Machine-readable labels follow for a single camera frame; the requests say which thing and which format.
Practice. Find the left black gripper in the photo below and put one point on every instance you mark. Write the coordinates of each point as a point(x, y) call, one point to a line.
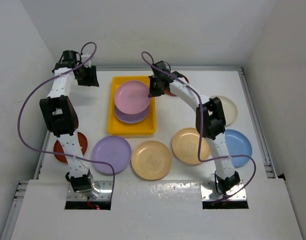
point(91, 80)

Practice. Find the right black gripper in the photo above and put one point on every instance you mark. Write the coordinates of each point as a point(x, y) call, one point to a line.
point(152, 93)

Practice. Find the pink plate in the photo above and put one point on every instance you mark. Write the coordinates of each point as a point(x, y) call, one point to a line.
point(131, 97)

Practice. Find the purple plate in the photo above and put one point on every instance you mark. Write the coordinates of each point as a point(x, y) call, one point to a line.
point(131, 118)
point(113, 150)

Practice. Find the tan plate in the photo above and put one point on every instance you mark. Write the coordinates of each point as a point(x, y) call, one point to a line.
point(185, 145)
point(151, 160)

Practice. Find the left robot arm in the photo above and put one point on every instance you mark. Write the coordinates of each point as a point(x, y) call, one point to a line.
point(61, 118)

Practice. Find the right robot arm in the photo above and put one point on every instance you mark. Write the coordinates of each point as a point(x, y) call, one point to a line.
point(210, 120)

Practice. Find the yellow plastic bin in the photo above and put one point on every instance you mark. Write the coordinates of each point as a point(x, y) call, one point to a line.
point(116, 127)

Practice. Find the dark red plate top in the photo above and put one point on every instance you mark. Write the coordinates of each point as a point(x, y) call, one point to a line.
point(169, 93)

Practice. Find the dark red plate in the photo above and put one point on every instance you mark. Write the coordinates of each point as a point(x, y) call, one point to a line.
point(59, 149)
point(169, 93)

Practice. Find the dark red plate left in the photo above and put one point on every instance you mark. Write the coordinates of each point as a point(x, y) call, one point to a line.
point(59, 149)

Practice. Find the cream white plate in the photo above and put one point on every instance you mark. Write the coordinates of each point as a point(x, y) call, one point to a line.
point(229, 108)

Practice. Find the light blue plate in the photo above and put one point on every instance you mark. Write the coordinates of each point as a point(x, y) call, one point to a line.
point(238, 144)

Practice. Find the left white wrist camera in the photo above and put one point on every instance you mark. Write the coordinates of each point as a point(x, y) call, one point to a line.
point(86, 60)

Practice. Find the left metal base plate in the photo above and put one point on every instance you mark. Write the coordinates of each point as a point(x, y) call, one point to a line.
point(101, 193)

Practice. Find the metal base plate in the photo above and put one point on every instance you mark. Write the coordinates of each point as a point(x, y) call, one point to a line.
point(101, 193)
point(209, 193)

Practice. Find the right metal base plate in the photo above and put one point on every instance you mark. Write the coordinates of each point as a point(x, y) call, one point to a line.
point(209, 193)

